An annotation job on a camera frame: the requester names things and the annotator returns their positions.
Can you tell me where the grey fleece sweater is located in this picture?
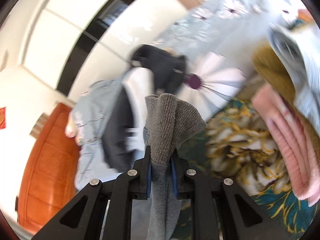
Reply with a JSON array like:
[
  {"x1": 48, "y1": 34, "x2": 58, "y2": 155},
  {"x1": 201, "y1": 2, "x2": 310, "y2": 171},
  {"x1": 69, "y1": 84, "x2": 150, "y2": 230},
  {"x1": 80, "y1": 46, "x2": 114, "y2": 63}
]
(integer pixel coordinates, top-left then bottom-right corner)
[{"x1": 145, "y1": 93, "x2": 207, "y2": 239}]

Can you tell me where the orange wooden headboard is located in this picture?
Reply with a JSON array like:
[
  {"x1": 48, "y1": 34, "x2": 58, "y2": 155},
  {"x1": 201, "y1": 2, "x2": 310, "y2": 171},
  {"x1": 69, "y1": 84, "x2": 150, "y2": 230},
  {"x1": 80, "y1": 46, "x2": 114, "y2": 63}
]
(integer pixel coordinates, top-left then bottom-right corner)
[{"x1": 17, "y1": 103, "x2": 80, "y2": 234}]

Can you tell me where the teal floral plush blanket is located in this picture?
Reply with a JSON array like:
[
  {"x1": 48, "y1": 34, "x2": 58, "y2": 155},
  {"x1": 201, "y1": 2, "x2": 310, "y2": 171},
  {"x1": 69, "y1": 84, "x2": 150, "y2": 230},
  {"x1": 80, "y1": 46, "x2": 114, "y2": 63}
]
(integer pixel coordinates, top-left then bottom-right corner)
[{"x1": 178, "y1": 99, "x2": 319, "y2": 239}]

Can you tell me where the pink folded garment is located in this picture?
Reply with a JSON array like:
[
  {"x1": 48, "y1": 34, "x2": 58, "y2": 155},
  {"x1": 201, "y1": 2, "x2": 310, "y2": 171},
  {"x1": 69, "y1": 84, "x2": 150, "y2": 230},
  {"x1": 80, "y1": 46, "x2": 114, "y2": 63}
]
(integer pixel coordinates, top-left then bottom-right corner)
[{"x1": 252, "y1": 83, "x2": 319, "y2": 206}]

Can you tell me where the mustard yellow garment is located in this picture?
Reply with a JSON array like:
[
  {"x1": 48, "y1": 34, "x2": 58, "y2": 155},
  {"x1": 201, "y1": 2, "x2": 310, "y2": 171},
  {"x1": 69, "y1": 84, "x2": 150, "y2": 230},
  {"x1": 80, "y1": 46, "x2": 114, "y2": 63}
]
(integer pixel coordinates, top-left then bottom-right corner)
[{"x1": 252, "y1": 41, "x2": 319, "y2": 144}]

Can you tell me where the dark grey garment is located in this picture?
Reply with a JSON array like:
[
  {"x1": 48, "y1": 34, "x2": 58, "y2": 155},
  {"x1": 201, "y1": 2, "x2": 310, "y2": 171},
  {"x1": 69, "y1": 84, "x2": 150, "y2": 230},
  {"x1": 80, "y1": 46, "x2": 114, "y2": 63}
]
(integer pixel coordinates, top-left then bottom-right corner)
[{"x1": 101, "y1": 44, "x2": 187, "y2": 172}]

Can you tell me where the light blue floral quilt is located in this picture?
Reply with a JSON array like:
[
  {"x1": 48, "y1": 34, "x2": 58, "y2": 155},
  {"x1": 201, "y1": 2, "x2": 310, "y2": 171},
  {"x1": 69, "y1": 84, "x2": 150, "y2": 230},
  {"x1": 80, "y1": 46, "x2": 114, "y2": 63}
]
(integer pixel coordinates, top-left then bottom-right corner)
[{"x1": 71, "y1": 0, "x2": 297, "y2": 190}]

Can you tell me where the red wall decoration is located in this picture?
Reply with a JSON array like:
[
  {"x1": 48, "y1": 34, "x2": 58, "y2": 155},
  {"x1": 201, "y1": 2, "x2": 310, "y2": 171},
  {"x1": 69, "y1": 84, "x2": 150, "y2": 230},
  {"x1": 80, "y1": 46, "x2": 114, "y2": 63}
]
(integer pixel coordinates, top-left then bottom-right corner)
[{"x1": 0, "y1": 107, "x2": 6, "y2": 129}]

